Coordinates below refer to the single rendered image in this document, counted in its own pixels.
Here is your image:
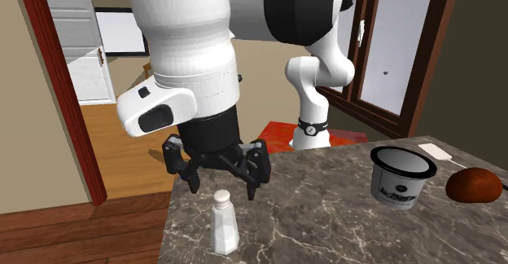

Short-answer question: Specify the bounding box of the dark red door frame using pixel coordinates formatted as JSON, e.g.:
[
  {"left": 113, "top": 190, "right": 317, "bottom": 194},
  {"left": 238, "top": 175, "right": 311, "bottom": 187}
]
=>
[{"left": 14, "top": 0, "right": 108, "bottom": 207}]

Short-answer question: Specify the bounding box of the brown round bread loaf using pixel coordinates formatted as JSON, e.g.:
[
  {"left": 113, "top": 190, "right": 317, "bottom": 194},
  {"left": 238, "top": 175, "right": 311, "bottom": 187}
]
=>
[{"left": 444, "top": 166, "right": 504, "bottom": 205}]

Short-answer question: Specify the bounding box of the red robot stand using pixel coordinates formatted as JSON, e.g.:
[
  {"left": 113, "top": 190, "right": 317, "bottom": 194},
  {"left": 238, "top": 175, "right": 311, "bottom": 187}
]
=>
[{"left": 256, "top": 120, "right": 370, "bottom": 154}]

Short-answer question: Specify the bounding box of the white panelled door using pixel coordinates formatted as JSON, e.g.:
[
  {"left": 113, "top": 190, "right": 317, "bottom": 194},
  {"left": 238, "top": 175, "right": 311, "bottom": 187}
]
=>
[{"left": 42, "top": 0, "right": 117, "bottom": 106}]

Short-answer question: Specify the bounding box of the grey tub with black rim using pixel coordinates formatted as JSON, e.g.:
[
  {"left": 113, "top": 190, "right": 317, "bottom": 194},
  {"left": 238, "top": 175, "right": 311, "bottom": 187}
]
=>
[{"left": 370, "top": 145, "right": 438, "bottom": 211}]

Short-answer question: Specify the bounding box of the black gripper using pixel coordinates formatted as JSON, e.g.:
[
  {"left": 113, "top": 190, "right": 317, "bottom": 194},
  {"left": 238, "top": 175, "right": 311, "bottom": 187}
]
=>
[{"left": 161, "top": 105, "right": 273, "bottom": 202}]

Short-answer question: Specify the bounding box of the white salt shaker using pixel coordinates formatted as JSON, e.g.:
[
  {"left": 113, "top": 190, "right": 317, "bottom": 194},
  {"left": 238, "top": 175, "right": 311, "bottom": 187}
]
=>
[{"left": 209, "top": 188, "right": 241, "bottom": 256}]

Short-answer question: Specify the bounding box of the black framed white wall picture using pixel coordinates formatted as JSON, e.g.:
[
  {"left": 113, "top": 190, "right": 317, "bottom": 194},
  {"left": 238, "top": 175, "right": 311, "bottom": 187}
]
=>
[{"left": 94, "top": 7, "right": 151, "bottom": 58}]

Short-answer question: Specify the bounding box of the brown framed window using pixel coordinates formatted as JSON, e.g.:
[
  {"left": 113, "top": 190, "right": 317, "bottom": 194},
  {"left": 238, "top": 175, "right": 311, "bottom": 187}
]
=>
[{"left": 316, "top": 0, "right": 464, "bottom": 139}]

